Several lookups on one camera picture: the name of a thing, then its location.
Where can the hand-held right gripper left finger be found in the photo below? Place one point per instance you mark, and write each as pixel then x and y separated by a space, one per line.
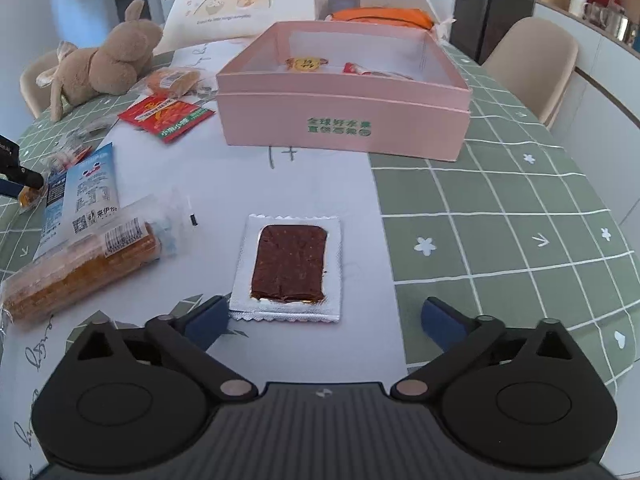
pixel 207 321

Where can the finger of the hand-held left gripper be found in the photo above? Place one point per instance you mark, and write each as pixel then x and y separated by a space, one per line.
pixel 10 187

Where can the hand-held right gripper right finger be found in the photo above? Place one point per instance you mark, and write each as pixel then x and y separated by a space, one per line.
pixel 442 323

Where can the small orange snack piece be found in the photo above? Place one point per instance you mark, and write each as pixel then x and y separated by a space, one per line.
pixel 31 196

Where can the clear packet of white candies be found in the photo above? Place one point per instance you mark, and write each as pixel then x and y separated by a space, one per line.
pixel 70 157

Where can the blue and white snack packet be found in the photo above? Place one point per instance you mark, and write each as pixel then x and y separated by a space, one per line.
pixel 90 185

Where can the silver dried meat packet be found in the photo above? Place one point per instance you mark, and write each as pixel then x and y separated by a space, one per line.
pixel 290 260

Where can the orange bread bun packet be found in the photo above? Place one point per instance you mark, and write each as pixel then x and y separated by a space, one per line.
pixel 170 81

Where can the pink cardboard box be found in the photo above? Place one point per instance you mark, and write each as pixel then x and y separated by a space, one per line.
pixel 345 125

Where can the clear plastic wrapper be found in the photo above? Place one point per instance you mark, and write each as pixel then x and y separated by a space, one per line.
pixel 92 131

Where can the beige chair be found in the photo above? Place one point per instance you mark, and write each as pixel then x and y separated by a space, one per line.
pixel 535 60
pixel 32 85

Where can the blue brown snack packet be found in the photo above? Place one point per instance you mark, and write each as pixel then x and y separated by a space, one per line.
pixel 85 265

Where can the green checked tablecloth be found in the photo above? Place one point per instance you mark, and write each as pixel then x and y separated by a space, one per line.
pixel 500 210

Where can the brown plush bunny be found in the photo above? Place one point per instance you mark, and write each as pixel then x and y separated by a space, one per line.
pixel 100 70

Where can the red and white snack packet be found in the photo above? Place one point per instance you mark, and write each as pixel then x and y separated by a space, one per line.
pixel 357 67

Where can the round yellow snack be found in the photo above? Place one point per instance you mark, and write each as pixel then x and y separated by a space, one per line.
pixel 305 64

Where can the white counter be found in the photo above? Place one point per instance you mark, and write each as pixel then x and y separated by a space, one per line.
pixel 610 90

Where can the orange plastic bag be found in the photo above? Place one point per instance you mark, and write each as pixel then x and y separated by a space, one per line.
pixel 380 16

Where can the dark cabinet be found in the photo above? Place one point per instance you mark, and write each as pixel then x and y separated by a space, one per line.
pixel 490 0

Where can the steel pot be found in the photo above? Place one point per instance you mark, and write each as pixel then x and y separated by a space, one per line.
pixel 620 25

